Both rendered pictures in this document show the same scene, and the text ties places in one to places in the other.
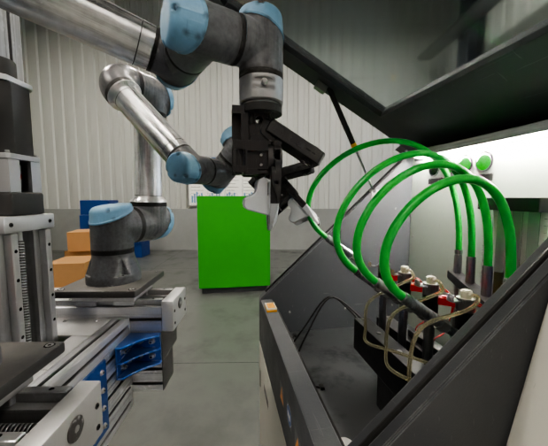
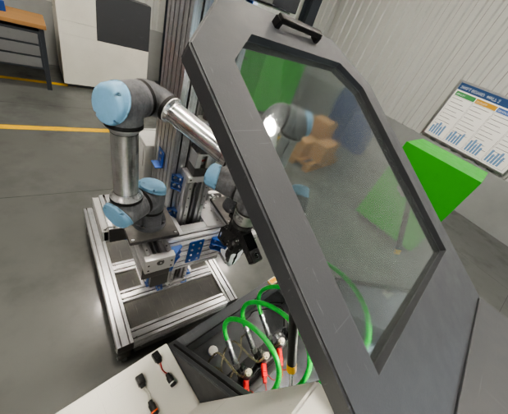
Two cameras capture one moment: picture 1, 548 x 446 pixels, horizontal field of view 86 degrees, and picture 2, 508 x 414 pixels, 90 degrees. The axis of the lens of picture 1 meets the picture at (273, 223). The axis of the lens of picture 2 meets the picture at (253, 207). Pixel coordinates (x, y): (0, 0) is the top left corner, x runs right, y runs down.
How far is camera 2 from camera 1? 0.79 m
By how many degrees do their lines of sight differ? 50
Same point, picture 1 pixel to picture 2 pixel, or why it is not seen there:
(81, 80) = not seen: outside the picture
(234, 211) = (429, 174)
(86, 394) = (168, 255)
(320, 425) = (194, 333)
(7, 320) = (182, 208)
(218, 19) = (220, 187)
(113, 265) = (231, 204)
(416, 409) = (185, 359)
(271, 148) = (232, 241)
